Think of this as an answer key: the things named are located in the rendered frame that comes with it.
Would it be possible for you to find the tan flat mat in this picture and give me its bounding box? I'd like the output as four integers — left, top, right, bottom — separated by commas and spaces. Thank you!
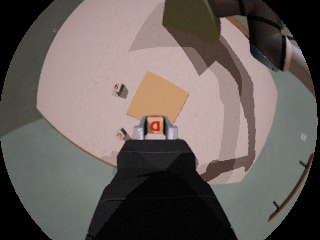
126, 71, 189, 125

